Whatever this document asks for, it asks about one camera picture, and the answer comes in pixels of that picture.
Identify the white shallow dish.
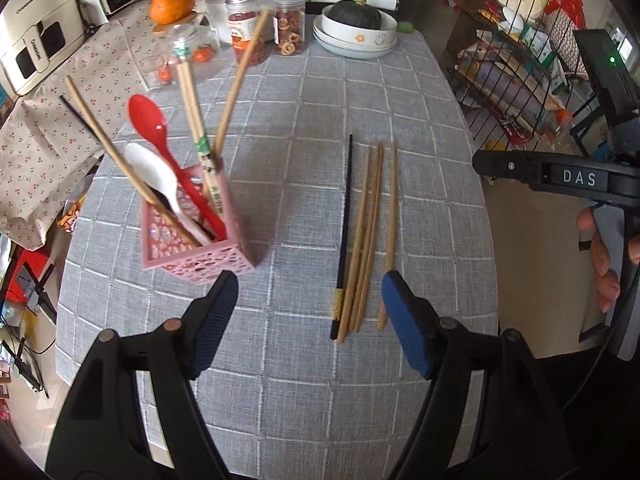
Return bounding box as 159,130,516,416
315,12,398,53
313,17,396,59

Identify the cherry print cloth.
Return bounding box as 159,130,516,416
0,10,156,251

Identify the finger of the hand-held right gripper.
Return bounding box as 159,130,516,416
472,149,545,191

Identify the glass jar with wooden lid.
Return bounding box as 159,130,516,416
140,10,221,86

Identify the black chopstick gold band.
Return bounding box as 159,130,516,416
330,134,354,341

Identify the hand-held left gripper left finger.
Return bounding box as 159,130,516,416
45,270,240,480

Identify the cream air fryer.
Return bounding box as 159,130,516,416
0,0,93,96

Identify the person's right hand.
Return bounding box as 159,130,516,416
576,207,640,313

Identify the red label jar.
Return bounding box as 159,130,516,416
224,0,266,67

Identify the dark green squash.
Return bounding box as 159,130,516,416
332,0,383,30

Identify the white plastic spoon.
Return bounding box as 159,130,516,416
122,142,213,246

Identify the orange fruit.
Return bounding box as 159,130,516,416
149,0,196,25

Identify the pink perforated plastic basket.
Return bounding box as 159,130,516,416
141,167,261,286

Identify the black wire rack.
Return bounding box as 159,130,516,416
445,0,621,156

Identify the grey checked tablecloth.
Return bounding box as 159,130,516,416
56,25,501,480

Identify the jar of dried slices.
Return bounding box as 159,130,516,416
272,0,307,56

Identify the pale chopstick green print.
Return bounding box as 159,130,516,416
180,44,228,222
174,44,221,216

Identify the red plastic spoon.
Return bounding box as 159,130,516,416
127,94,228,241

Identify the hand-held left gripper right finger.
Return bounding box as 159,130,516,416
381,270,576,480

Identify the red box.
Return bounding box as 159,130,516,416
7,247,51,306

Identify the white bowl with flower print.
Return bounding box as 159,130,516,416
321,2,399,43

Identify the tiger print snack packet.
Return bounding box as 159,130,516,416
56,195,88,233

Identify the cardboard box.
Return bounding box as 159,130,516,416
445,0,501,56

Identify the plain wooden chopstick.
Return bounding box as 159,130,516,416
337,146,372,345
348,145,379,333
214,8,271,156
354,145,385,333
64,76,201,248
376,145,401,332

